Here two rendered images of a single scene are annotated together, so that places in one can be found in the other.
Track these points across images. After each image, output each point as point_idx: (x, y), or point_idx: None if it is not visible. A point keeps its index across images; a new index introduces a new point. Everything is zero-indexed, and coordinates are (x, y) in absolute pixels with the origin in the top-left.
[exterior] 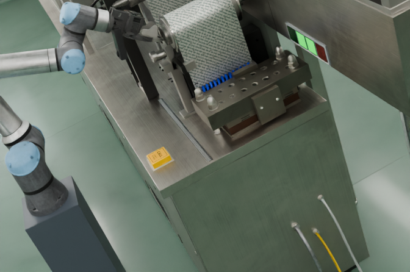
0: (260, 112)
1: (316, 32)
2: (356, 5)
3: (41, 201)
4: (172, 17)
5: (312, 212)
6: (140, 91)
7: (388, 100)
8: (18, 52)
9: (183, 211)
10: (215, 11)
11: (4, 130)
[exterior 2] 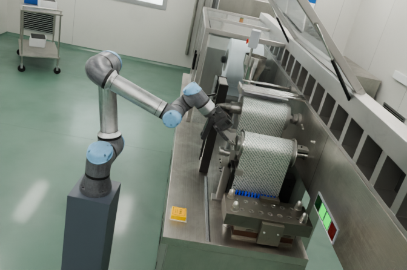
0: (261, 235)
1: (338, 216)
2: (391, 226)
3: (90, 186)
4: (249, 136)
5: None
6: (198, 162)
7: None
8: (144, 89)
9: (168, 260)
10: (278, 152)
11: (103, 128)
